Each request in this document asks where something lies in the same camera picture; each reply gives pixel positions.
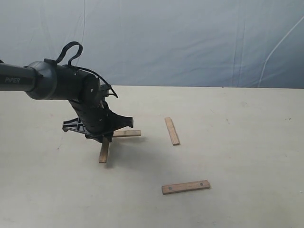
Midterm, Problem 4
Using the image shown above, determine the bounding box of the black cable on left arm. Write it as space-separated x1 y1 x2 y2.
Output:
44 41 119 99

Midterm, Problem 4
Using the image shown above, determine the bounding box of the grey fabric backdrop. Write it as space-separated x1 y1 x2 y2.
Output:
0 0 304 88

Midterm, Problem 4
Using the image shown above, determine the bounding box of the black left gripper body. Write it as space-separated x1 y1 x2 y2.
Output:
62 100 133 143

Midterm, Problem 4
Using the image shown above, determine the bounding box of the wooden stick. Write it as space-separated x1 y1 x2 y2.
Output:
164 117 180 146
161 180 211 195

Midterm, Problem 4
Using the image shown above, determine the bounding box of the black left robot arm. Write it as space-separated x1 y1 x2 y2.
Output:
0 61 133 143

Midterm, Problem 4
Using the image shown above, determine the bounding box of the wooden stick front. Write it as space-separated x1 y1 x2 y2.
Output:
161 180 211 195

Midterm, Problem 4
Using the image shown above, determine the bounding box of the horizontal wood block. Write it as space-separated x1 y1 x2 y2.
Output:
113 130 142 138

